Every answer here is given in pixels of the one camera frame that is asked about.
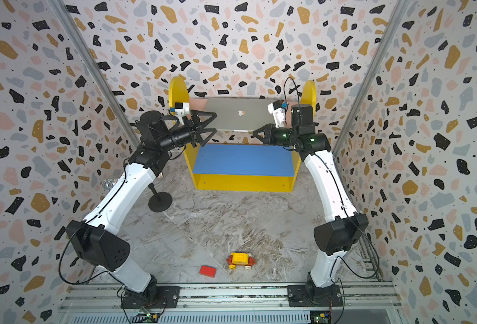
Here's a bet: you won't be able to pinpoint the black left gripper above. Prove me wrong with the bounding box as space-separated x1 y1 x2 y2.
159 113 218 155

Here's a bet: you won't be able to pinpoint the silver laptop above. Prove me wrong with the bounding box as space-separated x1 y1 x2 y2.
196 98 276 132

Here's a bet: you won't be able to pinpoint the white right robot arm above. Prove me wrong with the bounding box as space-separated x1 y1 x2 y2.
253 104 368 307

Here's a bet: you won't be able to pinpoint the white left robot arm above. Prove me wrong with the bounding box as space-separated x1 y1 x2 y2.
65 110 217 309

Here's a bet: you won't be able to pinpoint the yellow shelf unit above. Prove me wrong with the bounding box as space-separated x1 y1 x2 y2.
169 76 301 193

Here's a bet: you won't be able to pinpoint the black microphone stand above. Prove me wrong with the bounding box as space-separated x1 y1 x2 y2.
148 183 173 213

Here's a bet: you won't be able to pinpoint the glitter microphone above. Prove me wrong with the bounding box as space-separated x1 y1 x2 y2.
101 179 117 191

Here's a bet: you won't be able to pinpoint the yellow red toy car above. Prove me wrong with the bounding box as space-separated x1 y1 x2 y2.
226 252 256 271

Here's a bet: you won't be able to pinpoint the red toy block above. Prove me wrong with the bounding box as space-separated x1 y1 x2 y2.
199 265 217 278

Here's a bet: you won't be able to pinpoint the right green circuit board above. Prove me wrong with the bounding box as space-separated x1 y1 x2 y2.
309 311 332 324

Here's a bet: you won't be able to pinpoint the green circuit board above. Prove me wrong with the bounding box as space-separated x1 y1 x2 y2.
309 311 332 324
139 308 161 323

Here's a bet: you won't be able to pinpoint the left green circuit board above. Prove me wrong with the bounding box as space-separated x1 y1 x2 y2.
139 308 161 323

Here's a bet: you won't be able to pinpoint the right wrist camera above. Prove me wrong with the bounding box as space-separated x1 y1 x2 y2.
268 100 288 128

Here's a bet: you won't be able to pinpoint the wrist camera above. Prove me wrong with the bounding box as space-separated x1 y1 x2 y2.
169 103 191 117
268 100 288 128

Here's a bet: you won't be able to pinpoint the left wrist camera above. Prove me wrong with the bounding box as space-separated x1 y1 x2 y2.
169 103 191 117

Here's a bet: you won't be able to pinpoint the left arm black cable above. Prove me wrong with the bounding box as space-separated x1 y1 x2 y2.
57 161 128 286

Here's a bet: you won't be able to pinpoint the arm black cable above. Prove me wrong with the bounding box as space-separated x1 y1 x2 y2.
282 76 381 280
57 161 128 286

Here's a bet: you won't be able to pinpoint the left aluminium corner post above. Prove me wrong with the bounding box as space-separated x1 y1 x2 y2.
48 0 140 148

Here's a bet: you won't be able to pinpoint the aluminium corner post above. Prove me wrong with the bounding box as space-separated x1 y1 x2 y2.
48 0 140 148
332 0 410 156

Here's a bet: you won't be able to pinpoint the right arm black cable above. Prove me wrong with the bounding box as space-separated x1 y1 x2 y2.
282 76 381 280

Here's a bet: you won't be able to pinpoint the right aluminium corner post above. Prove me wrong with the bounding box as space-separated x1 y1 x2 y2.
332 0 410 156

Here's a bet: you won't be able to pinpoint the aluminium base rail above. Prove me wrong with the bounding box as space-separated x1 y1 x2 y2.
58 282 407 323

